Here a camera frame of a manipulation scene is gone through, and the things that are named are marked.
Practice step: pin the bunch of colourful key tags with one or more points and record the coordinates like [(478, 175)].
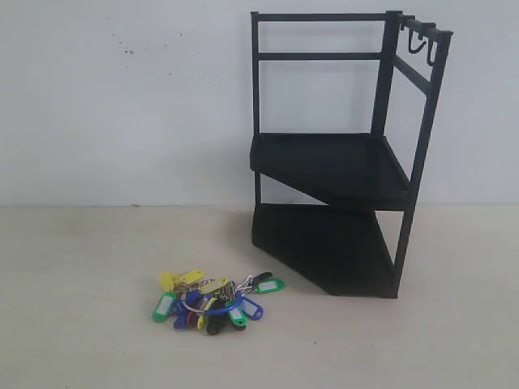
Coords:
[(191, 300)]

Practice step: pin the black metal corner shelf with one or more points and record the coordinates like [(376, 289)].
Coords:
[(339, 208)]

